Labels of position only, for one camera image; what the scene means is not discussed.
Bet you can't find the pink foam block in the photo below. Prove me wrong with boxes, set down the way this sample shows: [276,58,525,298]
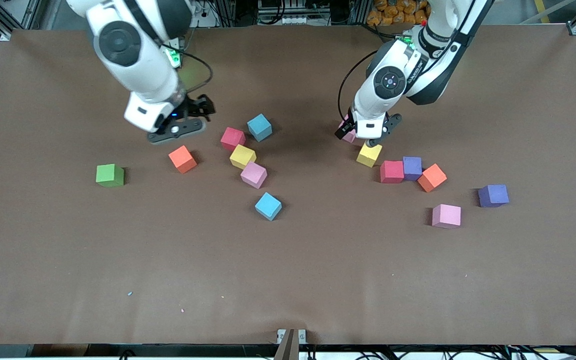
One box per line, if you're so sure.
[430,203,462,230]
[240,160,268,190]
[339,119,359,145]

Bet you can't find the yellow foam block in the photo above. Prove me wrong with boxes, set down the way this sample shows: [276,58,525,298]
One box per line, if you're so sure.
[356,142,383,168]
[229,144,257,170]

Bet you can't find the red foam block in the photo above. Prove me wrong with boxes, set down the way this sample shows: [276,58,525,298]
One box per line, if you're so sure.
[220,126,247,152]
[379,160,405,184]

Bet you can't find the blue foam block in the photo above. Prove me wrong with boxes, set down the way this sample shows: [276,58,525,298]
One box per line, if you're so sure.
[246,113,273,143]
[254,192,283,222]

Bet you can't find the green-lit arm base board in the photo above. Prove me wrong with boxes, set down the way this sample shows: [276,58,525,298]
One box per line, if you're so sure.
[163,42,185,68]
[395,30,419,48]

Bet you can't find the purple foam block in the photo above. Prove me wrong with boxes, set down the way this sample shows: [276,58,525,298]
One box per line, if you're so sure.
[477,184,510,209]
[402,156,423,181]

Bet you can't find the orange foam block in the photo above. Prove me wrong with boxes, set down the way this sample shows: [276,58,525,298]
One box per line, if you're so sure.
[168,145,198,175]
[416,163,448,194]

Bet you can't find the green foam block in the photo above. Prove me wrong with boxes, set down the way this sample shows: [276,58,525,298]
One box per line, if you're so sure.
[95,163,125,189]

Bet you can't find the pile of orange snack bags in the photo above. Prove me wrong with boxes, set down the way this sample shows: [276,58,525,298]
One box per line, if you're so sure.
[366,0,431,27]

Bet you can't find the black white electronics unit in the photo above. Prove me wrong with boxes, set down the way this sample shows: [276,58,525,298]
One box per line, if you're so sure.
[257,0,310,26]

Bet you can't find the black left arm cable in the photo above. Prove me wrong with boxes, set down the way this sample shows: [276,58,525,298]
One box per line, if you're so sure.
[337,49,384,121]

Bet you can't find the metal table edge bracket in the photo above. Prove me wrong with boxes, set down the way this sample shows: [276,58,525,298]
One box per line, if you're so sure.
[274,328,308,360]

